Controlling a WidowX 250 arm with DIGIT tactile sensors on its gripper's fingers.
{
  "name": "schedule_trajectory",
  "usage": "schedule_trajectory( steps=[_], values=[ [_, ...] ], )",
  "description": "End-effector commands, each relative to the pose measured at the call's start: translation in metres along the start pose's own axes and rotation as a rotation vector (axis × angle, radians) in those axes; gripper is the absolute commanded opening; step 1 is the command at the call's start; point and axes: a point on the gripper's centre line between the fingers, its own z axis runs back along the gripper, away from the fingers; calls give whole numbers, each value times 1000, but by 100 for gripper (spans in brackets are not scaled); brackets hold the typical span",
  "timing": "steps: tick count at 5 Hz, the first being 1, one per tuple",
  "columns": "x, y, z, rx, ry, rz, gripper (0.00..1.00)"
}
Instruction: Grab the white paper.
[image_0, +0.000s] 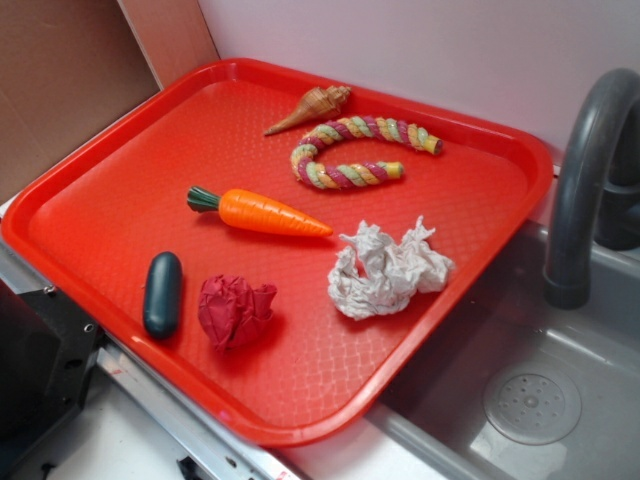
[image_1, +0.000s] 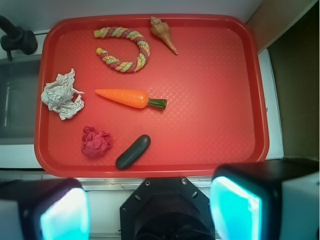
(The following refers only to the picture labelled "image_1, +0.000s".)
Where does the crumpled white paper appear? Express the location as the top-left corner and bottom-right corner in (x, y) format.
(40, 68), (85, 121)

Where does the crumpled red paper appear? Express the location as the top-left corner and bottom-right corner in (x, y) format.
(80, 125), (113, 159)

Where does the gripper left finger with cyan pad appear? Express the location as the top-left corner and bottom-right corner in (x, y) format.
(0, 178), (91, 240)

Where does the grey sink basin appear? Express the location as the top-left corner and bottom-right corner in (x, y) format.
(0, 55), (41, 145)

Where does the red plastic tray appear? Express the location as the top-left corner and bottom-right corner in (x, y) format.
(34, 14), (269, 178)

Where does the orange toy carrot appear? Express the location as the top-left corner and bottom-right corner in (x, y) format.
(94, 88), (167, 110)

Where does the multicoloured twisted rope toy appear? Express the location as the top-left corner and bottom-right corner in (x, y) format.
(93, 26), (151, 73)

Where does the brown spiral seashell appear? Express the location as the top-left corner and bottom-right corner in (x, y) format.
(150, 16), (179, 56)

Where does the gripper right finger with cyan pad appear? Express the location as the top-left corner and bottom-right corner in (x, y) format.
(209, 159), (320, 240)

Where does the dark green toy cucumber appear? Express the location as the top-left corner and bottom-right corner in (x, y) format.
(115, 134), (151, 170)

